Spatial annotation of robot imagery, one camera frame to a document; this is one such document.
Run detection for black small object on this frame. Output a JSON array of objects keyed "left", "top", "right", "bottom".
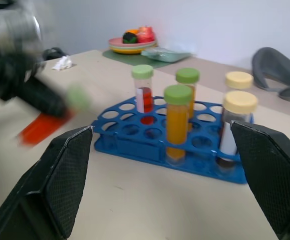
[{"left": 42, "top": 47, "right": 67, "bottom": 61}]

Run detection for green place mat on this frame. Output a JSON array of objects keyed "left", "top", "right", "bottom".
[{"left": 102, "top": 48, "right": 171, "bottom": 69}]

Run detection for light green plate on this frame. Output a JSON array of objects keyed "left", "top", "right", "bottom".
[{"left": 108, "top": 42, "right": 158, "bottom": 51}]

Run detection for yellow plate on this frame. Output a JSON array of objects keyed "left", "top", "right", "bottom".
[{"left": 109, "top": 44, "right": 158, "bottom": 55}]

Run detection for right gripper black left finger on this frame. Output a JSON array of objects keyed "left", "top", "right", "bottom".
[{"left": 0, "top": 125, "right": 94, "bottom": 240}]

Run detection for blue test tube rack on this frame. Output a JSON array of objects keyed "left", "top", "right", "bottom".
[{"left": 90, "top": 95, "right": 256, "bottom": 185}]

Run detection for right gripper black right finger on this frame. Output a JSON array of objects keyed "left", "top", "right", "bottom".
[{"left": 230, "top": 120, "right": 290, "bottom": 240}]

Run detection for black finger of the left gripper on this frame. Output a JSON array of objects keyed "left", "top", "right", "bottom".
[{"left": 16, "top": 79, "right": 72, "bottom": 118}]

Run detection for orange tube with green cap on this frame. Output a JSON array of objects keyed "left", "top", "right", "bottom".
[
  {"left": 175, "top": 67, "right": 201, "bottom": 132},
  {"left": 164, "top": 84, "right": 193, "bottom": 166}
]

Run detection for pink-red toy food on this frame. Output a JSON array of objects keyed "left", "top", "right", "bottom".
[{"left": 137, "top": 25, "right": 156, "bottom": 44}]

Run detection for dark tube with cream cap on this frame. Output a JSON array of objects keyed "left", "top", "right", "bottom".
[{"left": 225, "top": 71, "right": 255, "bottom": 94}]

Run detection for pale teal plastic pouch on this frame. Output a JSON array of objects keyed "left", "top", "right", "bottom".
[{"left": 140, "top": 47, "right": 192, "bottom": 64}]

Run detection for crumpled white tissue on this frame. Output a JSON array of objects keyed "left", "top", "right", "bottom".
[{"left": 50, "top": 55, "right": 73, "bottom": 72}]

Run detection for brown tube with cream cap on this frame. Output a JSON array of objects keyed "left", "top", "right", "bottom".
[{"left": 216, "top": 90, "right": 259, "bottom": 176}]

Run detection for red-orange tube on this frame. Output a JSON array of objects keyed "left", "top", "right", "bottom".
[{"left": 16, "top": 84, "right": 92, "bottom": 149}]

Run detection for labelled red tube, pale-green cap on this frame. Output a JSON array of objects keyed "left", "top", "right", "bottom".
[{"left": 131, "top": 64, "right": 155, "bottom": 126}]

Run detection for black and green toy food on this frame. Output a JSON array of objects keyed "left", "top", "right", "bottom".
[{"left": 122, "top": 31, "right": 138, "bottom": 44}]

